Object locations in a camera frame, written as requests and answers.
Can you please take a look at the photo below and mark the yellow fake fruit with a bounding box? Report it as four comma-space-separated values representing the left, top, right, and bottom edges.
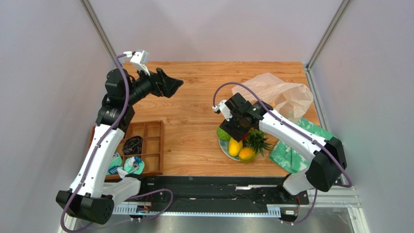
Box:
228, 138, 243, 157

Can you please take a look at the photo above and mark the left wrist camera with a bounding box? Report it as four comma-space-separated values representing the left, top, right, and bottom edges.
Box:
123, 50, 150, 75

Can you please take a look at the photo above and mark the wooden compartment tray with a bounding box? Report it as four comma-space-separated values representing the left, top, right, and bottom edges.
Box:
103, 121, 164, 182

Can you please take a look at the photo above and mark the purple cable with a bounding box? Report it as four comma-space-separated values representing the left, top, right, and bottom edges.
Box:
60, 50, 173, 233
212, 82, 353, 226

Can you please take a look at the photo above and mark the yellow green fake mango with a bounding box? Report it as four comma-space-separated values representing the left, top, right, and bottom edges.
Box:
238, 147, 259, 163

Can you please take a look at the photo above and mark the green bumpy fake fruit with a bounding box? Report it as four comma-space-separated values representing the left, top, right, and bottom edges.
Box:
216, 127, 231, 141

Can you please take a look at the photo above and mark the banana print plastic bag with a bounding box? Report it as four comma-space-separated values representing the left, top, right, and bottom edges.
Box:
242, 73, 313, 123

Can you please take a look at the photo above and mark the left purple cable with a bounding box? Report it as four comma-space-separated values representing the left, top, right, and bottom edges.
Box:
60, 50, 173, 233

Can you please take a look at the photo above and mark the red and teal floral plate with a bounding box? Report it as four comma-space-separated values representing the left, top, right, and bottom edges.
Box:
218, 139, 240, 162

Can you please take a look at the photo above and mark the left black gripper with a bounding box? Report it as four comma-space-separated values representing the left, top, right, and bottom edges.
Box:
124, 64, 183, 106

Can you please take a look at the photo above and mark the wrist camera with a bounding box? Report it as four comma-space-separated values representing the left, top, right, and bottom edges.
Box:
123, 50, 150, 75
212, 100, 233, 121

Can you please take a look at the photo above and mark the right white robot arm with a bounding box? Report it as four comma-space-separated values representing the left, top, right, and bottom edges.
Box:
212, 93, 346, 195

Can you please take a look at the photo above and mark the black coiled cable bundle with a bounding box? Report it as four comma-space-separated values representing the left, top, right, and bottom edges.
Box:
121, 135, 143, 156

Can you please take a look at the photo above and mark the fake pineapple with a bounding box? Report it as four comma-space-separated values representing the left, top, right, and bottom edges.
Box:
244, 129, 272, 156

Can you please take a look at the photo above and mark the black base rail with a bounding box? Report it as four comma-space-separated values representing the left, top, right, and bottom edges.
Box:
136, 176, 310, 214

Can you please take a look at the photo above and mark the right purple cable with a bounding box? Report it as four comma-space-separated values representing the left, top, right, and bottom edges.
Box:
212, 82, 353, 226

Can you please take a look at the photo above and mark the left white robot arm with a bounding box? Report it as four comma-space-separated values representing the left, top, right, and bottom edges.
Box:
56, 68, 184, 225

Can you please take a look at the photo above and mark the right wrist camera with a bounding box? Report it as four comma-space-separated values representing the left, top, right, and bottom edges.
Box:
212, 100, 233, 121

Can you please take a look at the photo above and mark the green white tie-dye cloth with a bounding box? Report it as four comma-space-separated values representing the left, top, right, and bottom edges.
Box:
269, 117, 334, 174

